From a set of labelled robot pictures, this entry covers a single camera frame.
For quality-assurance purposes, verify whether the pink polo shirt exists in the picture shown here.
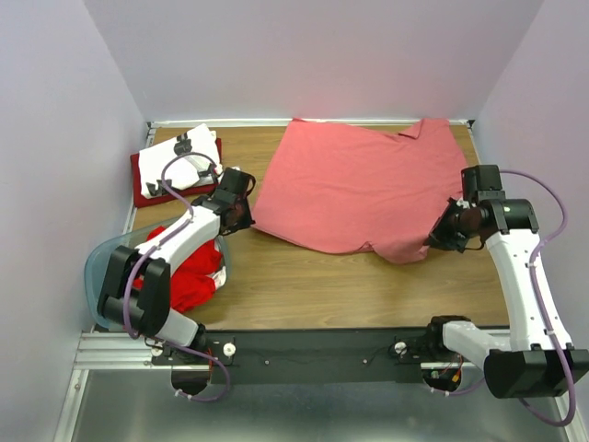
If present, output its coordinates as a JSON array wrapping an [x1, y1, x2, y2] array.
[[252, 119, 468, 264]]

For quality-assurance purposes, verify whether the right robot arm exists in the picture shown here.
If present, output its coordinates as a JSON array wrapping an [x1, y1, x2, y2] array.
[[423, 165, 588, 399]]

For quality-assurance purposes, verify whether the folded dark red t-shirt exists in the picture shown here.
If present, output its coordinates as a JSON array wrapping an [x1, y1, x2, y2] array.
[[130, 127, 223, 208]]

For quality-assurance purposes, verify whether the red and white t-shirt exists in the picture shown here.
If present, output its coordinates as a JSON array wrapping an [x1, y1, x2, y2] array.
[[133, 225, 229, 317]]

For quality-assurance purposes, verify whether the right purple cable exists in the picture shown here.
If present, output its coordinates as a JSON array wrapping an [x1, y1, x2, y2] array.
[[430, 169, 579, 427]]

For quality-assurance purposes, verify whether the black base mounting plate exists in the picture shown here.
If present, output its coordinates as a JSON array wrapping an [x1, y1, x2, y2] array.
[[151, 325, 479, 387]]

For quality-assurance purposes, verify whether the folded white printed t-shirt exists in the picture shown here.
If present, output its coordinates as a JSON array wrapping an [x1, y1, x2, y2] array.
[[137, 123, 223, 199]]

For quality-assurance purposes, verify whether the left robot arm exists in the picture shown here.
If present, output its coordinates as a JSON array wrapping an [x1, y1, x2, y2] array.
[[97, 169, 256, 364]]

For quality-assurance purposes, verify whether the clear plastic basket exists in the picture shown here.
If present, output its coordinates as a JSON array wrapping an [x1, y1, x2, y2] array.
[[85, 219, 232, 332]]

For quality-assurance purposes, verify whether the aluminium frame rail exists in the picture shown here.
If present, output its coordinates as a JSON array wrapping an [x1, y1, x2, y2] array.
[[55, 331, 588, 441]]

